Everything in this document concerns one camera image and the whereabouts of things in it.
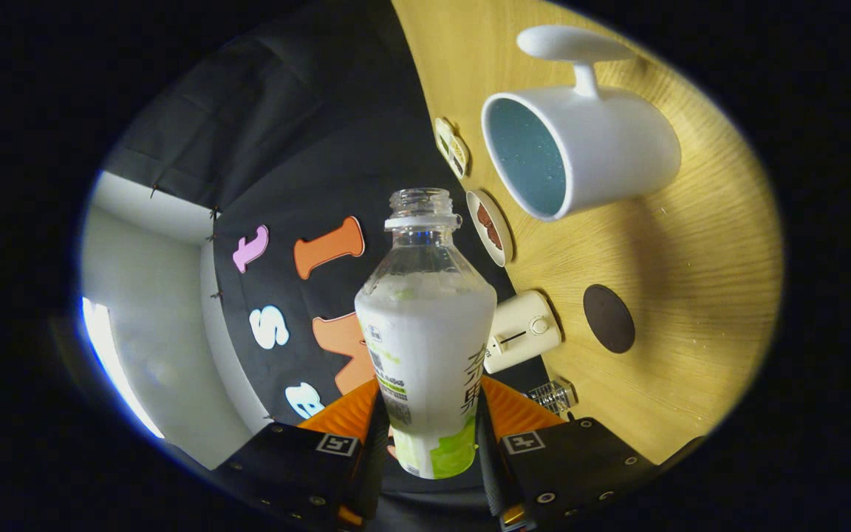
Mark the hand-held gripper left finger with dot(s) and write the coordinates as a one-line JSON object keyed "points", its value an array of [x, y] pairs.
{"points": [[374, 465]]}

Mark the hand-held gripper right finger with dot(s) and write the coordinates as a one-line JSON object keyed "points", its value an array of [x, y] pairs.
{"points": [[492, 473]]}

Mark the white green juice bottle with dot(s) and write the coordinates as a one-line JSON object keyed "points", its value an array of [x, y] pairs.
{"points": [[425, 347]]}

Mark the dark brown round coaster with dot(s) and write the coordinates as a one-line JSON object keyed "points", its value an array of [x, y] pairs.
{"points": [[609, 319]]}

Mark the white cup blue inside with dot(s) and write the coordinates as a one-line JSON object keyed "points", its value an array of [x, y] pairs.
{"points": [[617, 148]]}

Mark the small glass jar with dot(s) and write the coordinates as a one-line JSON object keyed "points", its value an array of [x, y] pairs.
{"points": [[552, 397]]}

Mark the white toaster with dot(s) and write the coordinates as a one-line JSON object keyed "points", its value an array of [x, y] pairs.
{"points": [[521, 332]]}

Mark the white plate with brown food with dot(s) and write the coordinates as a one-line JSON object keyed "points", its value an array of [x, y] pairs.
{"points": [[490, 227]]}

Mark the wooden table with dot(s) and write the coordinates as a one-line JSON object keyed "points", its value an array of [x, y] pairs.
{"points": [[691, 295]]}

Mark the large ceiling light panel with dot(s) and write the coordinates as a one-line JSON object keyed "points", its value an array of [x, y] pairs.
{"points": [[108, 355]]}

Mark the small divided snack dish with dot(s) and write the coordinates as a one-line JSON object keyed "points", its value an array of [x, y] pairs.
{"points": [[452, 148]]}

